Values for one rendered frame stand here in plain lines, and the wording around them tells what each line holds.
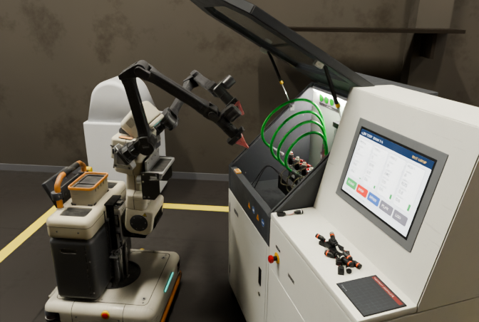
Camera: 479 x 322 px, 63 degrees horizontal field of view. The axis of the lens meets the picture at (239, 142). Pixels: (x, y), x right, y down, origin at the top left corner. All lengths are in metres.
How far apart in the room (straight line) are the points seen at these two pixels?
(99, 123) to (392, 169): 2.88
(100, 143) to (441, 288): 3.14
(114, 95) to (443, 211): 2.99
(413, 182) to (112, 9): 3.66
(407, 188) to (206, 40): 3.11
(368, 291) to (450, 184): 0.44
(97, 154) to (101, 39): 1.30
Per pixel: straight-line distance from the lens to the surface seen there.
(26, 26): 4.93
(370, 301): 1.40
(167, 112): 2.30
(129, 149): 1.98
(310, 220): 1.79
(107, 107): 3.78
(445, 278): 1.46
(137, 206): 2.26
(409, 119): 1.50
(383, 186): 1.54
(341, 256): 1.53
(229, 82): 2.11
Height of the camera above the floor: 1.86
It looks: 19 degrees down
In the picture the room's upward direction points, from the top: 1 degrees clockwise
